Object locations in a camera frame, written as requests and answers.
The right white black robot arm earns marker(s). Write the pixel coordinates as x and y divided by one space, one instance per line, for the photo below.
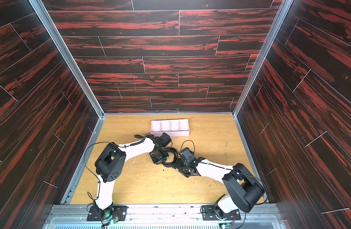
244 190

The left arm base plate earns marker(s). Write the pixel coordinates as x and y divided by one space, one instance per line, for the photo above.
112 213

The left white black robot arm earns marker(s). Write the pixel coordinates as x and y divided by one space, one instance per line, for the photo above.
110 163

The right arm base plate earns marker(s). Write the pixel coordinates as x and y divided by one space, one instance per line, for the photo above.
212 212

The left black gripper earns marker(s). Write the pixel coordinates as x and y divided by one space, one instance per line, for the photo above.
157 161

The pink divided storage box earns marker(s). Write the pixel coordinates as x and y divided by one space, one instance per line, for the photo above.
173 128

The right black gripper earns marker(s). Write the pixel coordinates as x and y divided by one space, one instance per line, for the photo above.
182 165

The black leather belt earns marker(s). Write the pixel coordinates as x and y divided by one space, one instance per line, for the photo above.
174 156

